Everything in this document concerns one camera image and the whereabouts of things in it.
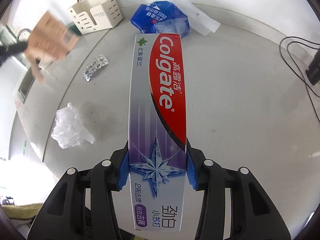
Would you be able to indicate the cream utensil holder box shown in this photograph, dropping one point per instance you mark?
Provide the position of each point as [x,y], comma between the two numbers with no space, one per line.
[95,15]

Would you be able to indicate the crumpled white tissue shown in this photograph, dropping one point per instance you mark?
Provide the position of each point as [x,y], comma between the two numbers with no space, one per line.
[69,131]

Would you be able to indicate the blue plastic bag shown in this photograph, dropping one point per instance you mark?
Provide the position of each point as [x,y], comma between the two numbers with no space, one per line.
[161,17]

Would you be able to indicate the black tumbler cup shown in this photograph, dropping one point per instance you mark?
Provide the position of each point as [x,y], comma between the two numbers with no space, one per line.
[313,70]

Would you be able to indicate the chrome kitchen faucet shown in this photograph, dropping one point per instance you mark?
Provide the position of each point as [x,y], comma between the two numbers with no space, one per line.
[23,35]

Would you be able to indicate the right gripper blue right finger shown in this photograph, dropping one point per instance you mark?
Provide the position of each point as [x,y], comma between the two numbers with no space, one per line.
[253,214]

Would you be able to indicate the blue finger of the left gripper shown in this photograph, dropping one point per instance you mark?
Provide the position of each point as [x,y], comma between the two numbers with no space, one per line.
[13,49]

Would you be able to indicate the stainless steel sink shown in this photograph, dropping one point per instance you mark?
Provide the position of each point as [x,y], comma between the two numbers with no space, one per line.
[25,85]

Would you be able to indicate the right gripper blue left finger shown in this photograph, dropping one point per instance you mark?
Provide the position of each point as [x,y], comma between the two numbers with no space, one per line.
[80,206]

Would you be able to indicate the yellow green cloth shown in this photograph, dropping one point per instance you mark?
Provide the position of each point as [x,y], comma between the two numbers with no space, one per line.
[22,212]

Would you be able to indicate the brown paper wrapper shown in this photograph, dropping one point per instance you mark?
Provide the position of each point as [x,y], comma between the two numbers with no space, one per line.
[50,40]

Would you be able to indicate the Colgate toothpaste box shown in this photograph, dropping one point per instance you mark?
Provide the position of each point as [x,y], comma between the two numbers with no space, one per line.
[157,133]

